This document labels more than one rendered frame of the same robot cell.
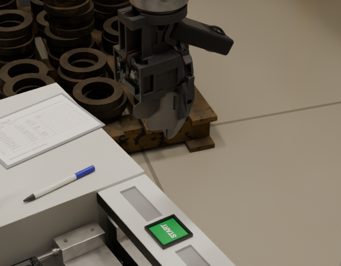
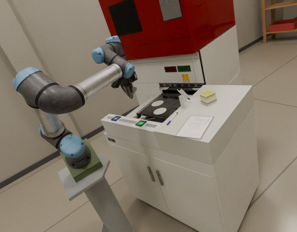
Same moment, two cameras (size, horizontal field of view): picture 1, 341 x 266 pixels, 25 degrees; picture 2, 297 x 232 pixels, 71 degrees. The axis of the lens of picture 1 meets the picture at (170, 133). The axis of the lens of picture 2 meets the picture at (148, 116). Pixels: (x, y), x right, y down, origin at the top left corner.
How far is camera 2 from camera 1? 211 cm
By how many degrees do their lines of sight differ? 118
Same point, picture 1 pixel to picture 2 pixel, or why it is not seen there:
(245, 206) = not seen: outside the picture
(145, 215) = (148, 124)
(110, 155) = (166, 130)
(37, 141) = (190, 123)
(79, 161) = (173, 125)
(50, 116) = (194, 130)
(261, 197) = not seen: outside the picture
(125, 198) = (155, 124)
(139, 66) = not seen: hidden behind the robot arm
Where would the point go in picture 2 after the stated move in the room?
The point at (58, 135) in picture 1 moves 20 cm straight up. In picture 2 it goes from (185, 127) to (177, 95)
